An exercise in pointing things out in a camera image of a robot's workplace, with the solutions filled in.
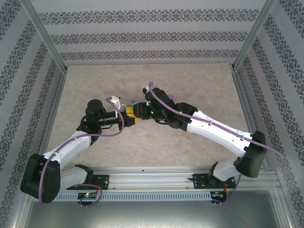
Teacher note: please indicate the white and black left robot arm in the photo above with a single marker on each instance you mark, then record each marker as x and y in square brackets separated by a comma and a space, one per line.
[71, 145]

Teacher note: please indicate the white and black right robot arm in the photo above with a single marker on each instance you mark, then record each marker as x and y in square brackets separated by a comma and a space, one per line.
[213, 129]

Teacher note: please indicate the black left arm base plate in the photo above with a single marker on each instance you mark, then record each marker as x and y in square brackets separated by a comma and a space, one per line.
[104, 182]

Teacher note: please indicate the grey metal shelf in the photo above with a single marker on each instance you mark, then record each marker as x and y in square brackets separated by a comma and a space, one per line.
[152, 216]

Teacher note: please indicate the aluminium frame post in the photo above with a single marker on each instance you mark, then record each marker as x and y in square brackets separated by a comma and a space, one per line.
[45, 38]
[255, 35]

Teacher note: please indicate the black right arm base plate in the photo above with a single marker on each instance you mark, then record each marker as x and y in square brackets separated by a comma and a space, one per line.
[199, 181]

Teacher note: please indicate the aluminium mounting rail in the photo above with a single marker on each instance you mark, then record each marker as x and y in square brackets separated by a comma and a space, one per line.
[152, 177]

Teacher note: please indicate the small circuit board green light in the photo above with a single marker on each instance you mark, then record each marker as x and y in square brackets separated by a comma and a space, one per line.
[88, 195]

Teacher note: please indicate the blue and pink charging case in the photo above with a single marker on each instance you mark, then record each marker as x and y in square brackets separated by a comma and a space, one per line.
[134, 104]

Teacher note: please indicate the aluminium side rail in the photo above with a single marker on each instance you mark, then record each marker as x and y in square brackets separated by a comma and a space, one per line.
[244, 99]
[57, 95]

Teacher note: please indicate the small circuit board orange light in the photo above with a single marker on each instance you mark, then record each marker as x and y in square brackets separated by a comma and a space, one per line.
[217, 194]

